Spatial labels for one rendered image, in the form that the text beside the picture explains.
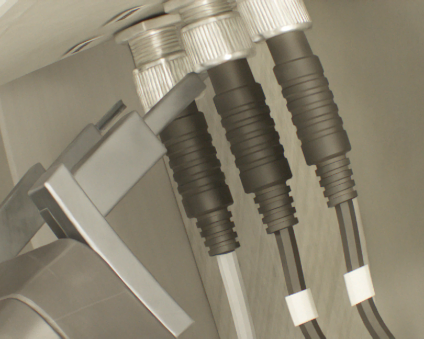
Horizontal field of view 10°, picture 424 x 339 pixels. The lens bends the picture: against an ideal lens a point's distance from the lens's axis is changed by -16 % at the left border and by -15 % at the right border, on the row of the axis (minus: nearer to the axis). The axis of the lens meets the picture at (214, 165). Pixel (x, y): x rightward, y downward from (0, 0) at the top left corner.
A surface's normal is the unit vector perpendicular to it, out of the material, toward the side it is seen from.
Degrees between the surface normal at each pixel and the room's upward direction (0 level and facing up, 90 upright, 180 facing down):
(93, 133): 44
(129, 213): 48
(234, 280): 52
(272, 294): 90
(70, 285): 33
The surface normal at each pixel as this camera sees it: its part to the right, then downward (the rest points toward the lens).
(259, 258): -0.88, 0.28
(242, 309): 0.33, 0.11
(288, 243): -0.01, 0.01
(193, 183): -0.29, 0.05
